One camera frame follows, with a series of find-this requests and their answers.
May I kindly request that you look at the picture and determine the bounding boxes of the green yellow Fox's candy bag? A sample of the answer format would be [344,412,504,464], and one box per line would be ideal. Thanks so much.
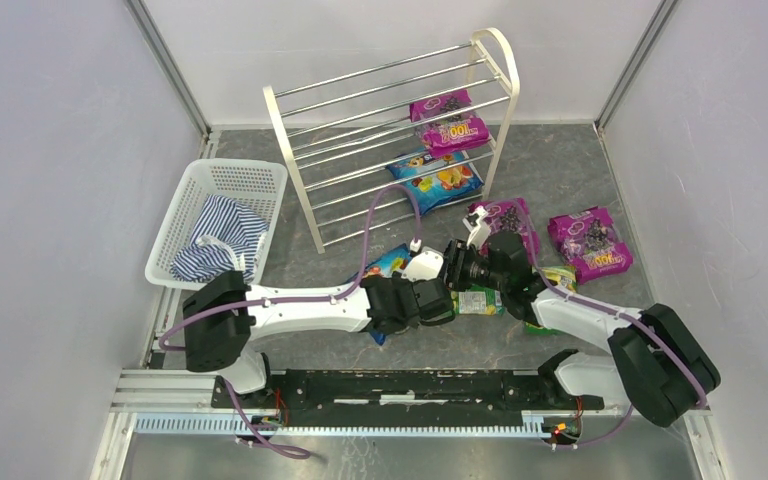
[525,266,578,335]

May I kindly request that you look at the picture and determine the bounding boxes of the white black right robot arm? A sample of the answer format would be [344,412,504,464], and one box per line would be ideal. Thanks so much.
[439,231,721,428]

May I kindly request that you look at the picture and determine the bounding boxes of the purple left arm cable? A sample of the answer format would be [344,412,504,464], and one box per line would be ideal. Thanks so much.
[157,183,424,353]

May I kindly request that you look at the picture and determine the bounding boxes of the cream metal shelf rack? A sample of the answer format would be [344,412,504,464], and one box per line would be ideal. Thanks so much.
[263,28,521,253]

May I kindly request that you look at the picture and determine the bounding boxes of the blue striped cloth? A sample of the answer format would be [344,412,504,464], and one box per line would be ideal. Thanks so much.
[170,194,269,283]

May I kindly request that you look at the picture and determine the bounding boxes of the purple grape candy bag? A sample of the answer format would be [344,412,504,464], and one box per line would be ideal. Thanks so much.
[467,197,540,256]
[409,89,490,158]
[547,206,634,284]

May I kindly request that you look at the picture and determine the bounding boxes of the white plastic basket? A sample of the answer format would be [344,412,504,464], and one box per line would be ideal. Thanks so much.
[144,158,288,291]

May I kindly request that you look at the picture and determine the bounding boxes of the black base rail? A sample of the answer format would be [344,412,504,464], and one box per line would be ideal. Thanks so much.
[235,370,604,427]

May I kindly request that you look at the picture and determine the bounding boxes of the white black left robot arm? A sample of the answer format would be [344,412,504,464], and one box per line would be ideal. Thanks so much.
[182,272,454,394]

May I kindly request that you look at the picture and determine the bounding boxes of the blue Slendy candy bag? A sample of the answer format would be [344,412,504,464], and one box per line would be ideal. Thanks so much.
[386,149,484,215]
[358,244,411,346]

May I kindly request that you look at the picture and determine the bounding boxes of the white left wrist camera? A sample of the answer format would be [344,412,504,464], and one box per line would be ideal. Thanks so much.
[400,248,445,281]

